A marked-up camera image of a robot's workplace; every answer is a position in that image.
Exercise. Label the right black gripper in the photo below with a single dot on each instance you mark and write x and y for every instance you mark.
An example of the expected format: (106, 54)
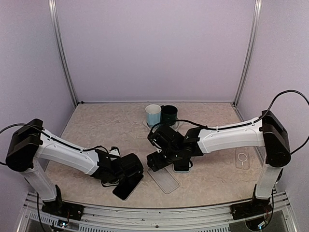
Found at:
(156, 163)

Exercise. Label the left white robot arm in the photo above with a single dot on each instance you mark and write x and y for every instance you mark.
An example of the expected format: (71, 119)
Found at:
(32, 142)

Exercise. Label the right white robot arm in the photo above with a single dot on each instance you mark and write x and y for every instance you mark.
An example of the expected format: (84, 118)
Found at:
(265, 131)

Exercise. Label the clear magsafe phone case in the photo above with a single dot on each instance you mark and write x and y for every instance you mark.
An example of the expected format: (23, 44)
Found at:
(242, 158)

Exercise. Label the clear round plate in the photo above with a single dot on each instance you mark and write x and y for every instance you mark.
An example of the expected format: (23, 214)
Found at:
(175, 126)

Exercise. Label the dark green mug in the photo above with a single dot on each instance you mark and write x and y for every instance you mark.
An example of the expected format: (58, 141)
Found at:
(169, 114)

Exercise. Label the light blue white mug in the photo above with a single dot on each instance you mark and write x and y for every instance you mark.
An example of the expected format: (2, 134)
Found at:
(153, 114)

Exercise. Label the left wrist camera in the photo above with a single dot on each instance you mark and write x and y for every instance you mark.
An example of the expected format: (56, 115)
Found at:
(115, 151)

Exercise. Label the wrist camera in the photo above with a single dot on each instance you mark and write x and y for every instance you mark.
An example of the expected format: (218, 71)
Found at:
(166, 138)
(115, 151)

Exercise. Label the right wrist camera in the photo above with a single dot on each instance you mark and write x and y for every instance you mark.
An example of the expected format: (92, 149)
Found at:
(166, 138)

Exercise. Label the aluminium front rail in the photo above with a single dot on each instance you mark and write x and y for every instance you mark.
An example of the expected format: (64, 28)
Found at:
(96, 218)

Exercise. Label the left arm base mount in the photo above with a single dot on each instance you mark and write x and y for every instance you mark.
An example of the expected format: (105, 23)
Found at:
(67, 210)

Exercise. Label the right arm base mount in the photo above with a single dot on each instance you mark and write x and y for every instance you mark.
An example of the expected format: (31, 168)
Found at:
(250, 209)

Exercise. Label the right aluminium corner post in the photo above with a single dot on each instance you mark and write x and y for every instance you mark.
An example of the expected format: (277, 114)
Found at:
(249, 52)

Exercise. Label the aluminium corner post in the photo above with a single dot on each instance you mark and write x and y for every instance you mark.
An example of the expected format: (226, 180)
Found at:
(61, 51)
(249, 52)

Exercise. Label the left aluminium corner post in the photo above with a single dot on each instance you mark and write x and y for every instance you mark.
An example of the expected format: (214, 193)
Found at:
(61, 51)

